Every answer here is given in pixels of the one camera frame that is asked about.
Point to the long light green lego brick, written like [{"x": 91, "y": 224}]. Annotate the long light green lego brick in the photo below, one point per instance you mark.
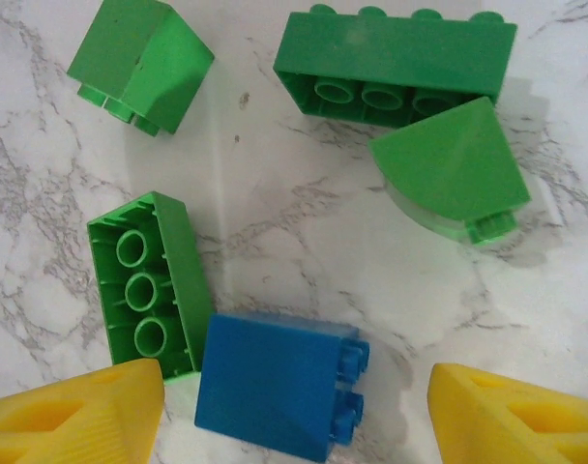
[{"x": 183, "y": 290}]

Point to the small green lego brick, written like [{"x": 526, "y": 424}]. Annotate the small green lego brick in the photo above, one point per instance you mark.
[{"x": 144, "y": 63}]

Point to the curved green lego brick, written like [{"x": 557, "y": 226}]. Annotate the curved green lego brick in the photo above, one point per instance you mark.
[{"x": 449, "y": 169}]

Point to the blue lego brick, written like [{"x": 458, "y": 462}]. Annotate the blue lego brick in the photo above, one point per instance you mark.
[{"x": 265, "y": 382}]

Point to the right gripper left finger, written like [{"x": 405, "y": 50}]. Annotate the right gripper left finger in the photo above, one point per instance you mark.
[{"x": 71, "y": 420}]

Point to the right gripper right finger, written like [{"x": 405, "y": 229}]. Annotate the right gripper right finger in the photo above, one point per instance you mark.
[{"x": 526, "y": 425}]

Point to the long dark green lego brick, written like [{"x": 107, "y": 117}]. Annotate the long dark green lego brick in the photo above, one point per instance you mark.
[{"x": 395, "y": 58}]

